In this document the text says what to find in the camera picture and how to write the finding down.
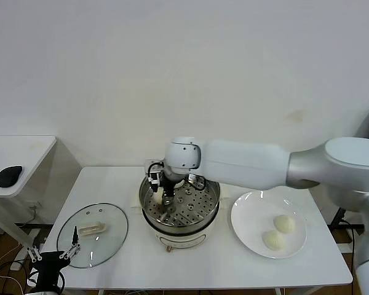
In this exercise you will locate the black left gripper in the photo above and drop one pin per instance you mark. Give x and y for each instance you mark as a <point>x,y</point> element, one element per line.
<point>47,264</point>

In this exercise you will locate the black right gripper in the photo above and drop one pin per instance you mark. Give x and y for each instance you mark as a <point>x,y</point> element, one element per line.
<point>168,187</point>

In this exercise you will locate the white steamed baozi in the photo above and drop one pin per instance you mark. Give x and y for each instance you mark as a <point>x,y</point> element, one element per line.
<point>284,223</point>
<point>274,240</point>
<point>180,184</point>
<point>157,197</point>

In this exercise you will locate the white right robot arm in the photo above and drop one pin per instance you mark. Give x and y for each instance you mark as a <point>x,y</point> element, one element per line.
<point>249,163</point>

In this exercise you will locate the perforated steel steamer basket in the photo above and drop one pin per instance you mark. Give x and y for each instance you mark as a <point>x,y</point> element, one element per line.
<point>200,209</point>

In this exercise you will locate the cream electric cooking pot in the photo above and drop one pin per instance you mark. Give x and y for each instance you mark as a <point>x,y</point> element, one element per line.
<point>184,239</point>

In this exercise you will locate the white floor power adapter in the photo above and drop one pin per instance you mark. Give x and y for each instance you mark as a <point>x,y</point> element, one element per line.
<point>15,265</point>

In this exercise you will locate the black computer mouse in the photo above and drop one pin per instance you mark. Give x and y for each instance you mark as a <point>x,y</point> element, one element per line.
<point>9,176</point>

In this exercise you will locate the white round plate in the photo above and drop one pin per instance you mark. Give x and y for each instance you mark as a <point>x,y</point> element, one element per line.
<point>252,215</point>

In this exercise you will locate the white side desk with mouse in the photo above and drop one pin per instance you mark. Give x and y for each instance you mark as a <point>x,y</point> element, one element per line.
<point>18,159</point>

